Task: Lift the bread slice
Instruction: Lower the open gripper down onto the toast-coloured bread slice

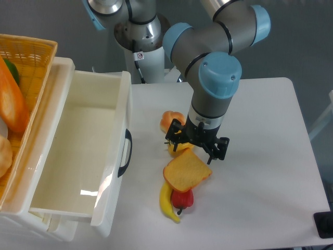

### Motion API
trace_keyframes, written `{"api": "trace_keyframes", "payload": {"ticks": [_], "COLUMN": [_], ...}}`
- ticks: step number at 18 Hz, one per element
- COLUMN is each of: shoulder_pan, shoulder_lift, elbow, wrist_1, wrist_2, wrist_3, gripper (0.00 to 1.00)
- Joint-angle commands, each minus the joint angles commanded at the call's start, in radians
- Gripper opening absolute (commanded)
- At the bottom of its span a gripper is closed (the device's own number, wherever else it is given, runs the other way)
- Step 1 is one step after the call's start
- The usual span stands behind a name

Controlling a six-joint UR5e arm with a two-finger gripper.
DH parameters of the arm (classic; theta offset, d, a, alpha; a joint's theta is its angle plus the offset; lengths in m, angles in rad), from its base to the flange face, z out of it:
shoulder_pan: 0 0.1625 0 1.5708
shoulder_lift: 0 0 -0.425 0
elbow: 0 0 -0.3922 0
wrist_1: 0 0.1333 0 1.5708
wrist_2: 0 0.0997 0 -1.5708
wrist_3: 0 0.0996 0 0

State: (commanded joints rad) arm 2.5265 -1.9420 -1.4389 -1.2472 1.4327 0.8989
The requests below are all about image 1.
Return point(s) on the braided bread roll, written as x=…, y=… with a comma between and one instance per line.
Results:
x=167, y=118

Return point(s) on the toast bread slice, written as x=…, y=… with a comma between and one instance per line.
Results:
x=186, y=171

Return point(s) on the white drawer cabinet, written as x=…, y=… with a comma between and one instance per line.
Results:
x=17, y=221

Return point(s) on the orange baguette loaf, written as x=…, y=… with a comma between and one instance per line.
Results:
x=14, y=110

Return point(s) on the red bell pepper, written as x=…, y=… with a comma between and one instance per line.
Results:
x=182, y=201

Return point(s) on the yellow bell pepper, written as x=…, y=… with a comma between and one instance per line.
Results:
x=180, y=148

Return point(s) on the yellow wicker basket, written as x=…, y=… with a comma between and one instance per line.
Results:
x=33, y=58

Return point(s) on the green pepper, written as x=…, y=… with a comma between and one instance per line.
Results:
x=13, y=70

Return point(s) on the black drawer handle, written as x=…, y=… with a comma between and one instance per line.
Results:
x=127, y=153

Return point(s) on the yellow banana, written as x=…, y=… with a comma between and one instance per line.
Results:
x=165, y=203

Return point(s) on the white plastic drawer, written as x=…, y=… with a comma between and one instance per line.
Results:
x=80, y=180

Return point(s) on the round bread bun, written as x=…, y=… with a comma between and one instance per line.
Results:
x=6, y=155

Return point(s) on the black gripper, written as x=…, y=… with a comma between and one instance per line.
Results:
x=199, y=134

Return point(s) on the black device at edge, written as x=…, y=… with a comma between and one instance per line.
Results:
x=323, y=222

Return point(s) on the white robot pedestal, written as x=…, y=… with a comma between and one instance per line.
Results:
x=142, y=47

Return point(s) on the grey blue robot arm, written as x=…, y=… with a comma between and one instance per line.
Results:
x=204, y=57

